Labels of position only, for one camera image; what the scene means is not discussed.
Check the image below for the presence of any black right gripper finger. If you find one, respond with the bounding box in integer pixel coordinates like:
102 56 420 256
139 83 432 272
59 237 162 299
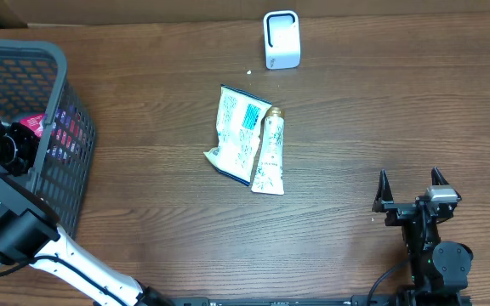
376 169 394 202
431 167 449 185

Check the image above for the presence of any white floral tube gold cap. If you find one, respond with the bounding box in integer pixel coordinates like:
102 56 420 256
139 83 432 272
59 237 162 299
251 107 285 196

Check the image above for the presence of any white printed snack bag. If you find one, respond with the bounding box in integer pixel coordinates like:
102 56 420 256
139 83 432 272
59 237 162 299
204 84 272 186

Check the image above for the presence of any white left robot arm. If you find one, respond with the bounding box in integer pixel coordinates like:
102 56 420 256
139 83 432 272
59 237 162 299
0 122 171 305

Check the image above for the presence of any white barcode scanner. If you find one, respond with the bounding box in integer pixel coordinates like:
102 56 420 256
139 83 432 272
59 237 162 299
263 10 301 70

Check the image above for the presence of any red purple liner pack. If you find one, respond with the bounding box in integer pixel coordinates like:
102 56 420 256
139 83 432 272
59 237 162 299
19 108 85 164

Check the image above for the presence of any dark grey plastic basket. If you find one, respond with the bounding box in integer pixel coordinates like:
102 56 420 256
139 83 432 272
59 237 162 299
0 38 98 273

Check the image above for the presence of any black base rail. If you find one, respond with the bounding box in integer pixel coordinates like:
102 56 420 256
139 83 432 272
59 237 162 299
94 296 472 306

